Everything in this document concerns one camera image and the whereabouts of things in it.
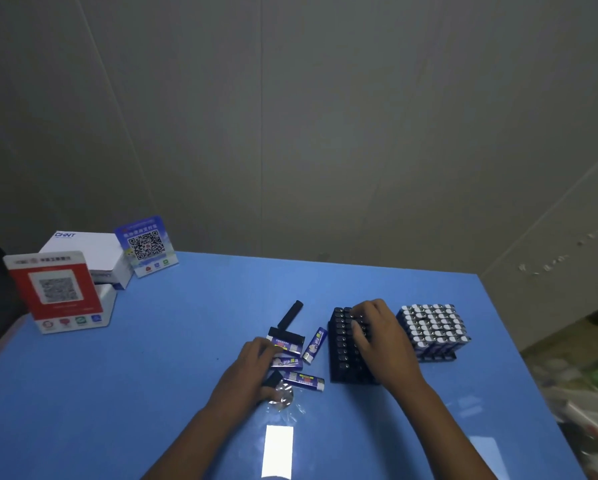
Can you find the row of black lighters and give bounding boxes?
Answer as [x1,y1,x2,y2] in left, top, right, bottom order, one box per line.
[328,307,380,383]

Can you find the dark round disc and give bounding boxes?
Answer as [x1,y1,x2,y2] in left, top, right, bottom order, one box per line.
[271,384,295,409]

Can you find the person's right hand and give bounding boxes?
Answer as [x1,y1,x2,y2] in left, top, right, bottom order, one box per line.
[350,298,428,399]

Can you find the crumpled clear plastic bags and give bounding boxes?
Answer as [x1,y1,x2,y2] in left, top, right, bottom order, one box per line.
[528,344,598,480]

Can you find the white cardboard box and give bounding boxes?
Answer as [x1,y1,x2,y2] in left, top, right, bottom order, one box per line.
[39,231,133,291]

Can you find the red code sign stand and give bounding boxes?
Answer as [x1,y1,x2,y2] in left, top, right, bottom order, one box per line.
[2,251,118,335]

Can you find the person's left hand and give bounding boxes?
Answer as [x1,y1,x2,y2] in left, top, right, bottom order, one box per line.
[205,337,283,427]

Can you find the row of blue lighters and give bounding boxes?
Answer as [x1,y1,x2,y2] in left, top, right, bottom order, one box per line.
[397,303,472,358]

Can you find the blue code sign stand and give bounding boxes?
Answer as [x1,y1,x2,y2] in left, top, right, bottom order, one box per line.
[114,216,179,279]

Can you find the person's right forearm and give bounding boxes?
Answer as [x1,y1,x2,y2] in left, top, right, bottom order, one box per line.
[401,379,498,480]

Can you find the black grid tray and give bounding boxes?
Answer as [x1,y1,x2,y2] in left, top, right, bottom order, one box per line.
[327,307,380,385]
[396,303,472,363]

